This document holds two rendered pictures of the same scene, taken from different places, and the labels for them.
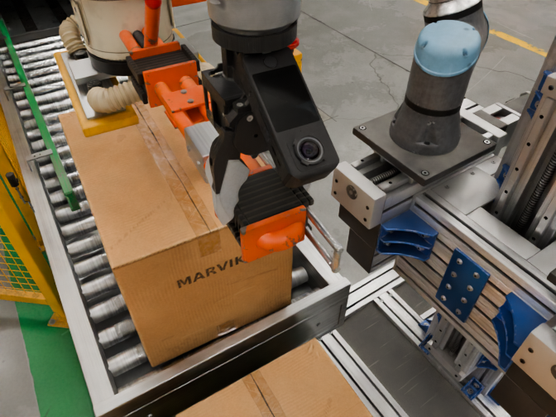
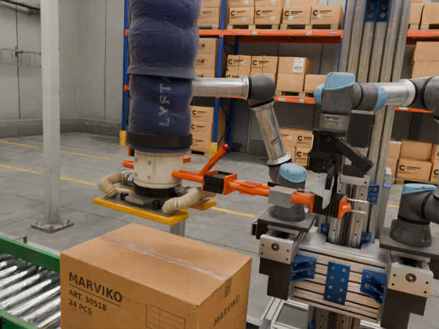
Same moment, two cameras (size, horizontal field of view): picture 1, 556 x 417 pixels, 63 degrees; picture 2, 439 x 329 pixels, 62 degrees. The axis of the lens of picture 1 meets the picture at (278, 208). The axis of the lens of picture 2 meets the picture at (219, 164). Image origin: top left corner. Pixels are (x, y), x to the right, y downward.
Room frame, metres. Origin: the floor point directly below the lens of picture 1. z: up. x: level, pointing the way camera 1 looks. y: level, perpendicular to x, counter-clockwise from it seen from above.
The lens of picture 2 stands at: (-0.28, 0.83, 1.56)
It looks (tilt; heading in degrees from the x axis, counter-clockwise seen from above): 11 degrees down; 326
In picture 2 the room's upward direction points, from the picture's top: 4 degrees clockwise
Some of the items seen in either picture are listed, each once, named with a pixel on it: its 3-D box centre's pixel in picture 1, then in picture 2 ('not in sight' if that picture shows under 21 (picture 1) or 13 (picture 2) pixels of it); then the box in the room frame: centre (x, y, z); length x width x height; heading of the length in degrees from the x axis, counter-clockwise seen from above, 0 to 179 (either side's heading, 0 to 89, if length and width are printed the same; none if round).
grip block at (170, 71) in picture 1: (165, 73); (219, 181); (0.67, 0.18, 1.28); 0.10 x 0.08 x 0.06; 118
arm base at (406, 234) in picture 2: not in sight; (411, 228); (0.43, -0.60, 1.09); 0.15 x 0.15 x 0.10
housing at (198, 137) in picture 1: (217, 149); (282, 196); (0.48, 0.08, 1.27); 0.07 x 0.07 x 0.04; 28
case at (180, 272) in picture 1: (176, 210); (156, 302); (0.90, 0.28, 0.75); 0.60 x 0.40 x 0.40; 28
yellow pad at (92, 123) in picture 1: (90, 78); (139, 203); (0.85, 0.38, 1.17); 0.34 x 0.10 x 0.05; 28
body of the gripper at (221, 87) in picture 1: (252, 81); (326, 151); (0.38, 0.02, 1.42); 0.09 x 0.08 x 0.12; 27
